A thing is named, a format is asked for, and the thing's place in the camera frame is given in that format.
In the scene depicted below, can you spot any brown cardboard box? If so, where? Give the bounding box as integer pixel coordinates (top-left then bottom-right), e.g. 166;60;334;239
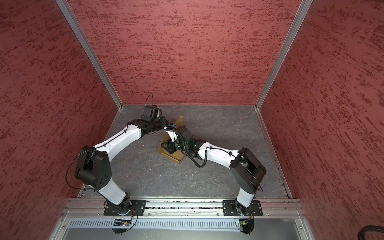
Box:
158;133;185;164

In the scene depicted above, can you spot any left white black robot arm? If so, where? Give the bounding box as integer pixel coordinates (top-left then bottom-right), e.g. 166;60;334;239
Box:
75;116;169;216

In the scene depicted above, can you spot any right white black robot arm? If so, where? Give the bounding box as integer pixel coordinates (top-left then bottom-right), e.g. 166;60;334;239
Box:
162;125;267;217

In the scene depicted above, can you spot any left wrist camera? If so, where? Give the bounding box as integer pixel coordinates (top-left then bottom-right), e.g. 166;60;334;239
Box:
141;105;159;122

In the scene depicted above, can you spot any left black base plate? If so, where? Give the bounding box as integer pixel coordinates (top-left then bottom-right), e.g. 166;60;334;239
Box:
104;200;147;217

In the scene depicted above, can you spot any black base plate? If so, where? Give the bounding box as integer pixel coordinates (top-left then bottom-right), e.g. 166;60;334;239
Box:
222;200;263;217
104;200;147;217

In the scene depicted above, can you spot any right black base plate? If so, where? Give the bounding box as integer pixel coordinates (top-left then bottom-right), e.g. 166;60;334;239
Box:
222;200;263;217

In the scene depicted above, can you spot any right controller board with wires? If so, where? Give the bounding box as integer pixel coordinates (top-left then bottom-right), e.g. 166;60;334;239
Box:
239;213;255;235

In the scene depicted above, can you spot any controller board with wires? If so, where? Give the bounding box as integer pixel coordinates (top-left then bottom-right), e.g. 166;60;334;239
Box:
112;210;139;235
239;213;255;235

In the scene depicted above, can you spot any left controller board with wires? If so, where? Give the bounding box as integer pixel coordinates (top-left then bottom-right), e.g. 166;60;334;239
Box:
112;210;139;235

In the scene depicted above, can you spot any left aluminium corner post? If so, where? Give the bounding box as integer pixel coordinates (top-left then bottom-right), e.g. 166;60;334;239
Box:
56;0;124;110

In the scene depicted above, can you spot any aluminium corner post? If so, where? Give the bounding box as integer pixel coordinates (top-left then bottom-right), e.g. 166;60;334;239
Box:
56;0;124;110
256;0;313;111

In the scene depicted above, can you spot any aluminium front rail frame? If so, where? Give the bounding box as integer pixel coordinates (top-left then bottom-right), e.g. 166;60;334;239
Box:
50;197;314;240

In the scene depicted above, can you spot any white slotted cable duct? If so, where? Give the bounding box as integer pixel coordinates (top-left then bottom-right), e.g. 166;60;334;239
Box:
67;218;244;231

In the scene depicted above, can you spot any right aluminium corner post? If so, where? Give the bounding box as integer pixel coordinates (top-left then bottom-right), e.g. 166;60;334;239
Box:
256;0;313;111

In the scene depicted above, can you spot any black cable bundle corner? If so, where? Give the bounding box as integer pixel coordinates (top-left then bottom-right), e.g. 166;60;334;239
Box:
357;225;384;240

